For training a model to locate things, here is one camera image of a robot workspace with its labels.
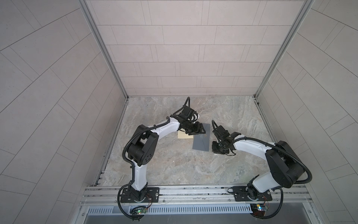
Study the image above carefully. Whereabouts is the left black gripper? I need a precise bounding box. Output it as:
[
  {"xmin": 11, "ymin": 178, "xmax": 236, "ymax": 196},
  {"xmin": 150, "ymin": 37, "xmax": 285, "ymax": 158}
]
[{"xmin": 182, "ymin": 120, "xmax": 206, "ymax": 135}]

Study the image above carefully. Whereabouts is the grey envelope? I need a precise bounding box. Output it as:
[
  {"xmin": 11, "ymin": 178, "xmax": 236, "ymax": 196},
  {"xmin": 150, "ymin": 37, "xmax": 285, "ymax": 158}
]
[{"xmin": 192, "ymin": 123, "xmax": 211, "ymax": 152}]

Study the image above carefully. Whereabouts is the yellow paper envelope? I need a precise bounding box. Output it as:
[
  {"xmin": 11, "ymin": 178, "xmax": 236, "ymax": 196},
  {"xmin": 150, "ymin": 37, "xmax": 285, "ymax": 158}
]
[{"xmin": 177, "ymin": 130, "xmax": 194, "ymax": 139}]

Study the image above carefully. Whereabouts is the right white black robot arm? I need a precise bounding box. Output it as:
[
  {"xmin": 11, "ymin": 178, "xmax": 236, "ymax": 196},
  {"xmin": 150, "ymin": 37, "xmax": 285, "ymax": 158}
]
[{"xmin": 212, "ymin": 121, "xmax": 313, "ymax": 201}]

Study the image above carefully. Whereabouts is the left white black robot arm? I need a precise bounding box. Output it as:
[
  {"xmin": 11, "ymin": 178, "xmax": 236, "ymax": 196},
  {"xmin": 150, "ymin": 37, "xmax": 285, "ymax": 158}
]
[{"xmin": 117, "ymin": 97, "xmax": 206, "ymax": 203}]

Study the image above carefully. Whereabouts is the right circuit board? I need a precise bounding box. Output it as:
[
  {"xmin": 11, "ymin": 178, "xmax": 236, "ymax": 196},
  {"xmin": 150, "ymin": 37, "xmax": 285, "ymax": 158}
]
[{"xmin": 250, "ymin": 204, "xmax": 268, "ymax": 217}]

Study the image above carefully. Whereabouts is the circuit board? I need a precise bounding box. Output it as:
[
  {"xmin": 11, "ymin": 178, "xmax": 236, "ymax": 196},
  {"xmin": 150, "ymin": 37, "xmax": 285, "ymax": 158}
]
[
  {"xmin": 250, "ymin": 204, "xmax": 268, "ymax": 217},
  {"xmin": 130, "ymin": 206, "xmax": 148, "ymax": 216}
]

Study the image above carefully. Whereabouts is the left circuit board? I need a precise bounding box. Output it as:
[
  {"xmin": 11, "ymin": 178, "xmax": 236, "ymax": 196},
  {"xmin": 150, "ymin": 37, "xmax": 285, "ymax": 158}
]
[{"xmin": 130, "ymin": 206, "xmax": 148, "ymax": 216}]

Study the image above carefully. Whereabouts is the right black base cable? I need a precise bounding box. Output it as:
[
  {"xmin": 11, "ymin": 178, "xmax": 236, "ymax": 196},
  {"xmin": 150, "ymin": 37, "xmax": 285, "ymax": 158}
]
[{"xmin": 250, "ymin": 188, "xmax": 284, "ymax": 219}]

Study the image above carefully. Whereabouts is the black base cable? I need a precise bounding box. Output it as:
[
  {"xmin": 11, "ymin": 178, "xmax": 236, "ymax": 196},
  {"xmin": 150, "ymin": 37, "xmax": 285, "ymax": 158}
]
[
  {"xmin": 117, "ymin": 180, "xmax": 140, "ymax": 221},
  {"xmin": 250, "ymin": 188, "xmax": 284, "ymax": 219}
]

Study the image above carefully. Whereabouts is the left black base cable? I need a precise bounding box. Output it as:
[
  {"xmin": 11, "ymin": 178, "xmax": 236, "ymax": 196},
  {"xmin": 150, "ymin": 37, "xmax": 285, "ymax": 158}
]
[{"xmin": 117, "ymin": 180, "xmax": 140, "ymax": 221}]

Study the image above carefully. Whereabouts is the aluminium mounting rail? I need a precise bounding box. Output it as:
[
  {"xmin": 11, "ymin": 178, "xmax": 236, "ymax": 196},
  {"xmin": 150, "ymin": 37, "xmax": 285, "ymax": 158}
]
[{"xmin": 80, "ymin": 184, "xmax": 313, "ymax": 206}]

